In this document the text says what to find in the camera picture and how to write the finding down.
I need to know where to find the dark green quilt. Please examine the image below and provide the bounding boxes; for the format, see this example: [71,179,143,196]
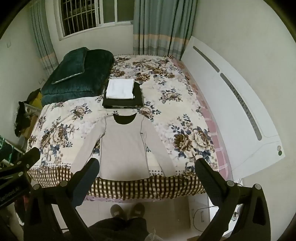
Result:
[41,49,115,106]

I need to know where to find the person's shoe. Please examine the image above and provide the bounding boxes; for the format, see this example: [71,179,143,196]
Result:
[130,203,145,218]
[110,204,127,219]

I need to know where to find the black folded garment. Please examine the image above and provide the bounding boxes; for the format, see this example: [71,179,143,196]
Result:
[102,82,144,109]

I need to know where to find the hanging black clothes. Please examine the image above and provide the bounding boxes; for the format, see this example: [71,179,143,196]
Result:
[14,100,32,138]

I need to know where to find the grey long-sleeve shirt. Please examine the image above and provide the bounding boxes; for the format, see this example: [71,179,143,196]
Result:
[69,113,176,180]

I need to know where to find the yellow bag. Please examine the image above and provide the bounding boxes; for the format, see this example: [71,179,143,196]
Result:
[30,91,43,109]

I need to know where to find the black floor cable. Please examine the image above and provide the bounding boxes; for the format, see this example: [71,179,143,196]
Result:
[193,206,216,232]

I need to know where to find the floral bed blanket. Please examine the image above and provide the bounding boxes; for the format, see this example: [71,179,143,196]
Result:
[25,54,219,201]

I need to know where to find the person's right shoe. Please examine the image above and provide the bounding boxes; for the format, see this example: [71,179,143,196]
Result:
[130,203,145,218]

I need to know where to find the person's legs in dark pants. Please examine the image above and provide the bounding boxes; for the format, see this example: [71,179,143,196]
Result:
[87,216,149,241]

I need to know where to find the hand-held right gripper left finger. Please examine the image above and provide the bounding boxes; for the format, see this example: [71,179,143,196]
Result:
[23,158,101,241]

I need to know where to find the white folded cloth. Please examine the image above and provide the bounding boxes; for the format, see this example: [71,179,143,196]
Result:
[105,78,135,100]

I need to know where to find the person's left shoe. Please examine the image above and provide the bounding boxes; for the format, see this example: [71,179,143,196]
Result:
[110,204,127,219]

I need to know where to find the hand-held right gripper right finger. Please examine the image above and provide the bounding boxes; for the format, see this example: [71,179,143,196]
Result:
[195,158,271,241]

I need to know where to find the pink plaid bed sheet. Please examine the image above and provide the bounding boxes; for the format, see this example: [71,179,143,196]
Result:
[171,57,232,179]

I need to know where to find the white headboard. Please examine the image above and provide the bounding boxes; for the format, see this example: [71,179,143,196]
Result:
[180,36,286,178]

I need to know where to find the narrow blue-grey curtain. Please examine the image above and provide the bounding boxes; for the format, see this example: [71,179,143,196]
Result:
[30,0,59,79]

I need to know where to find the barred window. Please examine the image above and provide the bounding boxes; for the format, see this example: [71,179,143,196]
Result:
[58,0,134,39]

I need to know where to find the wide blue-grey curtain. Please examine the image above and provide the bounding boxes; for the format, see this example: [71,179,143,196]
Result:
[133,0,199,57]

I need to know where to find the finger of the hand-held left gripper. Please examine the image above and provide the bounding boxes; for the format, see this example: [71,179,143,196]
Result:
[0,147,41,180]

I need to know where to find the dark green pillow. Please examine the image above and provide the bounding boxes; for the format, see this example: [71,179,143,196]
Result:
[51,47,90,84]

